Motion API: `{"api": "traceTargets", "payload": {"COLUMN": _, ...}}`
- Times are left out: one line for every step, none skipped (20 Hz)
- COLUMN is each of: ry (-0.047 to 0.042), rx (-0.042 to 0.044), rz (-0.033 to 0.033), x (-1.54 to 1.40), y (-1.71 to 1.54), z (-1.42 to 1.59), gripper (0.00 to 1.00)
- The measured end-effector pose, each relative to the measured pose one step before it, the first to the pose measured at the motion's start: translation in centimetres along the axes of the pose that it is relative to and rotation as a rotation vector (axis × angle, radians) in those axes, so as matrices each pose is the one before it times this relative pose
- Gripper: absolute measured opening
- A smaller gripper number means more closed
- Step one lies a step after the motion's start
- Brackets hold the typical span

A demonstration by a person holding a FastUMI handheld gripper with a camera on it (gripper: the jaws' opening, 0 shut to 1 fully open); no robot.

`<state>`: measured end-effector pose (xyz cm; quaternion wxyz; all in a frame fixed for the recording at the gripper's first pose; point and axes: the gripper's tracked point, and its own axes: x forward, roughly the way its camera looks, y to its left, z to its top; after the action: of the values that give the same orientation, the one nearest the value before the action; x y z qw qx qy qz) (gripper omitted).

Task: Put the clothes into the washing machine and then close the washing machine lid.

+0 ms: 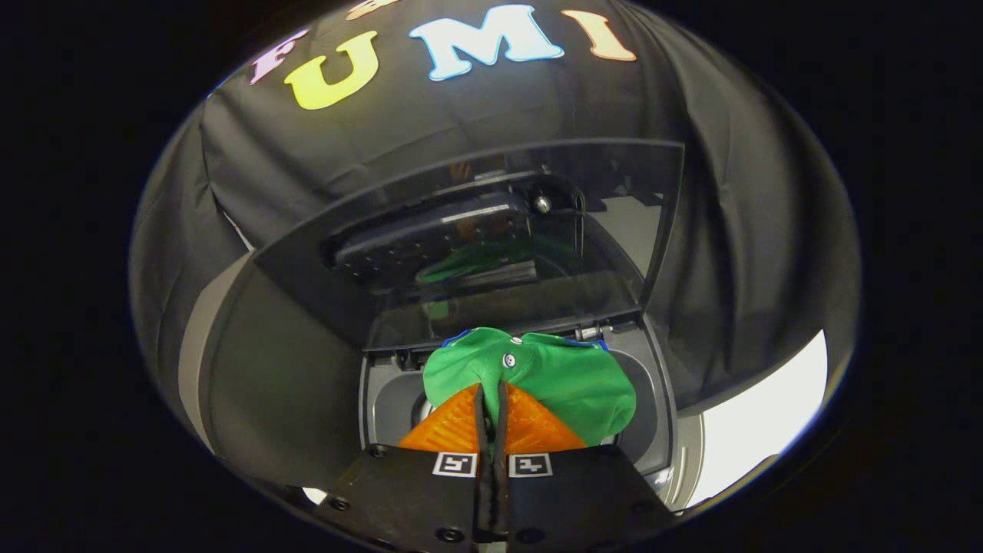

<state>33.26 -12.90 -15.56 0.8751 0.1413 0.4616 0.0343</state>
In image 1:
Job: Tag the green polo shirt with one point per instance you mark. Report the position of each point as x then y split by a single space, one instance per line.
568 384

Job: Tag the black backdrop cloth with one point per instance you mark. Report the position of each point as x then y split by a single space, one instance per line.
752 230

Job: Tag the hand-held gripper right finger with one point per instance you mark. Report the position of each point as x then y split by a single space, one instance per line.
576 499

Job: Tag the dark cabinet with grey door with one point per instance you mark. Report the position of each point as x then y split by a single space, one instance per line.
276 384

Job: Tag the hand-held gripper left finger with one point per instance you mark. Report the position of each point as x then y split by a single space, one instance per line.
415 499

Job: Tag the dark washing machine lid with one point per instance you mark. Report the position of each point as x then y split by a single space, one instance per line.
476 307

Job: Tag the white flat sheet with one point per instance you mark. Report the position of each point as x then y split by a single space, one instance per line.
768 415

